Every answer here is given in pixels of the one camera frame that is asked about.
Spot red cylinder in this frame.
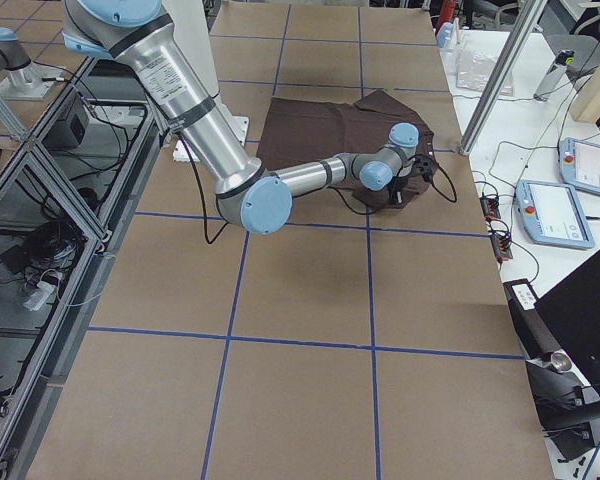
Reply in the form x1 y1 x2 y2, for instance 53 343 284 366
436 0 457 31

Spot teach pendant tablet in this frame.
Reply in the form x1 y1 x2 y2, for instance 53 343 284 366
558 138 600 196
515 180 595 250

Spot near teach pendant tablet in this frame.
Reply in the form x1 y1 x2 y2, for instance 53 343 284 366
515 180 595 250

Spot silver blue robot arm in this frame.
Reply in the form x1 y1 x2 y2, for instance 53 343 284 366
63 1 437 235

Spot dark brown t-shirt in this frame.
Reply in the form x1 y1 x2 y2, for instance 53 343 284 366
257 90 435 210

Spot black laptop computer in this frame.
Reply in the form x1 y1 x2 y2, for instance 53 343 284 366
504 249 600 460

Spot far teach pendant tablet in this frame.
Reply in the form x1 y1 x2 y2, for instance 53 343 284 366
558 138 600 196

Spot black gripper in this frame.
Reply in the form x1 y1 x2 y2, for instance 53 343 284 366
408 154 437 181

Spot aluminium frame post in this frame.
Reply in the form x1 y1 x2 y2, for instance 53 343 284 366
459 0 547 155

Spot spare robot arm background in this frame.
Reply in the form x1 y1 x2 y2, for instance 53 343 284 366
0 27 64 101

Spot aluminium frame rail structure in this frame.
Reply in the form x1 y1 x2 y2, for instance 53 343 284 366
0 60 161 479

